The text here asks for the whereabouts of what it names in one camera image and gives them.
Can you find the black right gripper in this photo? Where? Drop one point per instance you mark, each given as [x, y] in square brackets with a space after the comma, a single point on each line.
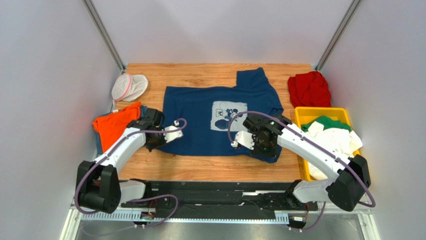
[262, 150]

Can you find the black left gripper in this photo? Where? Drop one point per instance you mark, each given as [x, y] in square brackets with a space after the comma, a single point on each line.
[151, 147]

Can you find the navy blue t shirt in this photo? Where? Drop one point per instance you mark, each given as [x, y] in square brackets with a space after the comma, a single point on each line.
[212, 112]

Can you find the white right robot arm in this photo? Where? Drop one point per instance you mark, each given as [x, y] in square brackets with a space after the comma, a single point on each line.
[347, 178]

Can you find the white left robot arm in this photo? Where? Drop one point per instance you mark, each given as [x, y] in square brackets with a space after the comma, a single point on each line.
[98, 187]

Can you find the orange folded t shirt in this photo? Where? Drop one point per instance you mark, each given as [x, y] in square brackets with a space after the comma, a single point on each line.
[109, 127]

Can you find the yellow plastic bin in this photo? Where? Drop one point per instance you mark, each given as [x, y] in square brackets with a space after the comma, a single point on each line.
[305, 115]

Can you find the white mesh laundry bag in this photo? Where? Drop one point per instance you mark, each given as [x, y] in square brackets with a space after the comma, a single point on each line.
[129, 87]

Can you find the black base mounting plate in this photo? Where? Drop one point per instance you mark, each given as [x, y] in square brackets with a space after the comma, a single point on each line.
[221, 200]

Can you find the green t shirt in bin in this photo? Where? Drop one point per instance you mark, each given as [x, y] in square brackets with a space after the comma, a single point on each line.
[327, 123]

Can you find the red crumpled t shirt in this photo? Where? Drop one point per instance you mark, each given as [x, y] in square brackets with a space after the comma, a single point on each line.
[309, 90]

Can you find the white t shirt in bin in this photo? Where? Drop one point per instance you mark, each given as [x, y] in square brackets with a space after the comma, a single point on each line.
[340, 140]

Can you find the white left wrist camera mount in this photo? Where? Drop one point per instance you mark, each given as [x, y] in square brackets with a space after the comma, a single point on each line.
[172, 132]

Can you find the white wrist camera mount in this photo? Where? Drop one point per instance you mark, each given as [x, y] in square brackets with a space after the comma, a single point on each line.
[172, 132]
[244, 139]

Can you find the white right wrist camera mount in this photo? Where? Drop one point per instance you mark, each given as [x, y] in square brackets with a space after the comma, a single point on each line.
[244, 139]

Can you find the aluminium frame rail front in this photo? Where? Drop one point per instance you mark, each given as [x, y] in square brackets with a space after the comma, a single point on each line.
[327, 223]

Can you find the left aluminium corner post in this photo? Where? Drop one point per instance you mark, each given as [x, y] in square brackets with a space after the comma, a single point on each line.
[97, 20]

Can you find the aluminium corner post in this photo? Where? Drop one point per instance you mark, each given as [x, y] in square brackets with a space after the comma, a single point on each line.
[97, 20]
[342, 26]

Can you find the right aluminium corner post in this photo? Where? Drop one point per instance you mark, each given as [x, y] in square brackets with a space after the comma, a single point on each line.
[342, 26]

